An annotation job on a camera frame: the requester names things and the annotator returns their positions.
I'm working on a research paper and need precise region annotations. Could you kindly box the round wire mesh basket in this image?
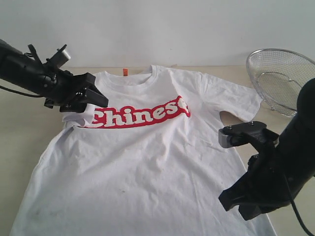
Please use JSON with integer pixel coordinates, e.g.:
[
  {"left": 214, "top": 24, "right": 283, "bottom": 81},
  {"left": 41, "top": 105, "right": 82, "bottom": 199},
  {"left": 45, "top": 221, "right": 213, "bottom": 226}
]
[{"left": 246, "top": 48, "right": 315, "bottom": 118}]

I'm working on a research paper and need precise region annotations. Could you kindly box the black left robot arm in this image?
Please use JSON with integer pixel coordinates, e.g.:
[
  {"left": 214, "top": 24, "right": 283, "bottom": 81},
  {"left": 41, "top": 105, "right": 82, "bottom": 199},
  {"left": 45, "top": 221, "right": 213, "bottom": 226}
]
[{"left": 0, "top": 40, "right": 108, "bottom": 113}]

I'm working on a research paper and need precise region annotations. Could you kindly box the white t-shirt red lettering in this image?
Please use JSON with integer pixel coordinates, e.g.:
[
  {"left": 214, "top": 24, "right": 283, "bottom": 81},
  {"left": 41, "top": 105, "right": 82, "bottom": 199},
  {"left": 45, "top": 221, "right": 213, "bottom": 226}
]
[{"left": 10, "top": 65, "right": 275, "bottom": 236}]

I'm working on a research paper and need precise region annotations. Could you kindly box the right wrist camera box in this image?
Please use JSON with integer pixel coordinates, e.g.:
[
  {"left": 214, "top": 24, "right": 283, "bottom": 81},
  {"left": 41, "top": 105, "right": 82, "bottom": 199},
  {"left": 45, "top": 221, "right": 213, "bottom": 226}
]
[{"left": 218, "top": 127, "right": 257, "bottom": 148}]

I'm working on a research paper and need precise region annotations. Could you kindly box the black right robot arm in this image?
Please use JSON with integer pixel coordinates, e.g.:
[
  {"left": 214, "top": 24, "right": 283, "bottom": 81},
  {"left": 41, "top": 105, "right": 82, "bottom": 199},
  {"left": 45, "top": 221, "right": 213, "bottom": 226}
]
[{"left": 218, "top": 79, "right": 315, "bottom": 220}]

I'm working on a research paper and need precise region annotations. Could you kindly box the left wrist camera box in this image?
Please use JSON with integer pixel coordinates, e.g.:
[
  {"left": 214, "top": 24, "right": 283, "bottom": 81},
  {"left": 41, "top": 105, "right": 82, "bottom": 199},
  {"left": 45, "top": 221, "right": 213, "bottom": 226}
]
[{"left": 50, "top": 44, "right": 71, "bottom": 68}]

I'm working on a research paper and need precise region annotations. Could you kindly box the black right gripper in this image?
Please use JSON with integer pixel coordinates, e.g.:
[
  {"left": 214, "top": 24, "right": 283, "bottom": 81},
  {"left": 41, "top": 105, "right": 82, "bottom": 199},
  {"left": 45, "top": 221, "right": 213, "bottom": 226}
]
[{"left": 219, "top": 121, "right": 298, "bottom": 220}]

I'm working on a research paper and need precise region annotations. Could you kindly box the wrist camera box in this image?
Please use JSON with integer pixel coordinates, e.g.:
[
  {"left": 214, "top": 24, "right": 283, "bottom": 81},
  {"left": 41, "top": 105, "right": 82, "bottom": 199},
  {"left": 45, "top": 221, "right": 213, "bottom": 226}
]
[
  {"left": 218, "top": 127, "right": 257, "bottom": 148},
  {"left": 50, "top": 44, "right": 71, "bottom": 68}
]

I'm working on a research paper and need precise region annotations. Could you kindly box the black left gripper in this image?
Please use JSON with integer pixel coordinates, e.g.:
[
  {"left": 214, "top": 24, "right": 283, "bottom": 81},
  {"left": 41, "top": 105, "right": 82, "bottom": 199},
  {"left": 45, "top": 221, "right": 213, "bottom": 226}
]
[{"left": 27, "top": 44, "right": 109, "bottom": 113}]

